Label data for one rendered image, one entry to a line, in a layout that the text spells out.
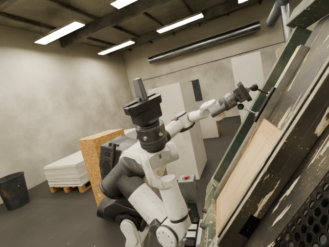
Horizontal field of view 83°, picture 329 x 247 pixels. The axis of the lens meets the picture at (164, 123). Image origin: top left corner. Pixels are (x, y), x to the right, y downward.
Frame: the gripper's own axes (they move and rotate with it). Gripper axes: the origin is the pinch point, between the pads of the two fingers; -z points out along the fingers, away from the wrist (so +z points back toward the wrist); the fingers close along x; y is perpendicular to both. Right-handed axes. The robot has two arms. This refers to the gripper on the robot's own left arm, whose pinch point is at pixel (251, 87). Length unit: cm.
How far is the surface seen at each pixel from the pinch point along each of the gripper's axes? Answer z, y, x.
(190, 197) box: 74, -12, 48
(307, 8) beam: -36.9, 5.1, -18.4
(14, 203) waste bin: 469, -129, -37
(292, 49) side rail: -31.3, -17.4, -4.9
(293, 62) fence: -20.7, 6.6, -0.4
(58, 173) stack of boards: 388, -183, -40
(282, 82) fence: -12.1, 6.6, 5.3
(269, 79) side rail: -12.8, -17.4, 3.0
